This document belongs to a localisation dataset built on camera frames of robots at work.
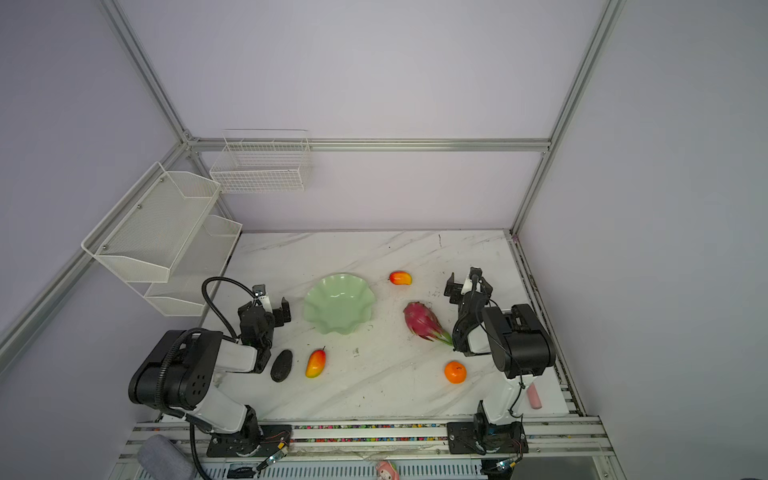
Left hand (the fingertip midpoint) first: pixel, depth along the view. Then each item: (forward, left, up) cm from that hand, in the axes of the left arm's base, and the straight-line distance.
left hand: (266, 302), depth 93 cm
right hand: (+7, -64, +6) cm, 65 cm away
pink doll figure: (-44, -39, -2) cm, 58 cm away
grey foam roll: (-41, +14, -3) cm, 44 cm away
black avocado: (-20, -9, -2) cm, 22 cm away
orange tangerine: (-21, -58, -2) cm, 62 cm away
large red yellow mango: (-19, -18, -2) cm, 26 cm away
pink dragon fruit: (-8, -50, +1) cm, 50 cm away
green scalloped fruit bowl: (+2, -22, -5) cm, 23 cm away
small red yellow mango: (+12, -43, -3) cm, 45 cm away
